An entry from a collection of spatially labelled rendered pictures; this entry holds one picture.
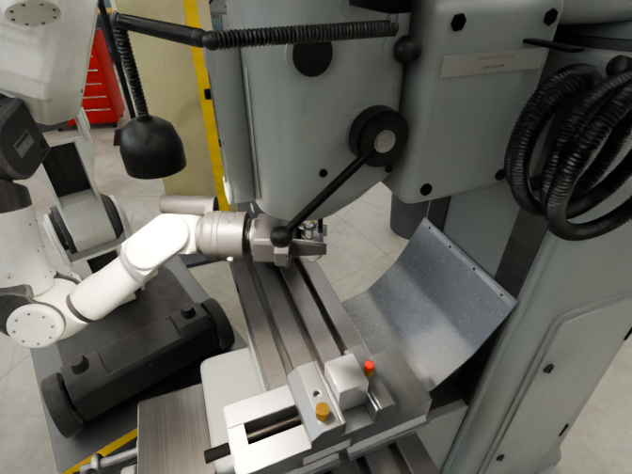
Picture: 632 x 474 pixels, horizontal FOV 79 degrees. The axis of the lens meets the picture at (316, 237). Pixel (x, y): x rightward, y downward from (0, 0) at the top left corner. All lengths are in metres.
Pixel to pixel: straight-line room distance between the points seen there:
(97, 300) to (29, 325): 0.10
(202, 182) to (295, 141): 2.05
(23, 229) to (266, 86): 0.46
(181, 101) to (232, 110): 1.80
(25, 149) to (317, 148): 0.46
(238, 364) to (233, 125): 0.64
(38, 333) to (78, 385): 0.66
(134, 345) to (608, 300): 1.32
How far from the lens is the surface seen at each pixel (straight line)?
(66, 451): 1.55
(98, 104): 5.21
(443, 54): 0.49
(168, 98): 2.31
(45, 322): 0.75
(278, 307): 0.95
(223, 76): 0.50
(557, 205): 0.48
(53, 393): 1.44
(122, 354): 1.44
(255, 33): 0.33
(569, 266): 0.80
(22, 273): 0.76
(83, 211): 1.20
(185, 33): 0.35
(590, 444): 2.13
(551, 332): 0.92
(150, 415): 1.09
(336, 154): 0.49
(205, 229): 0.65
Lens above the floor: 1.63
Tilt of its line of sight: 36 degrees down
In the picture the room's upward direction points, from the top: straight up
